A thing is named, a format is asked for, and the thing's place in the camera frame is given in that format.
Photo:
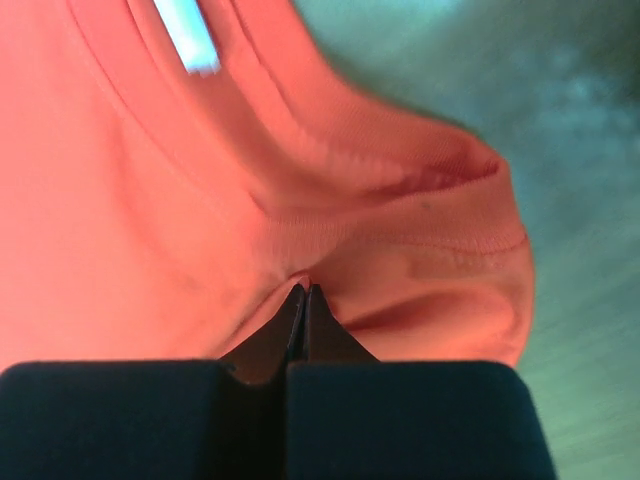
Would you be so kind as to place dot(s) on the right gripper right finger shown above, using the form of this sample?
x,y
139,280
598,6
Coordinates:
x,y
352,416

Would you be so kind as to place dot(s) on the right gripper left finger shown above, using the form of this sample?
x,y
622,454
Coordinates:
x,y
161,419

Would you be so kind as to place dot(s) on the orange t shirt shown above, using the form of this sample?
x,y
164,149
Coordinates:
x,y
150,213

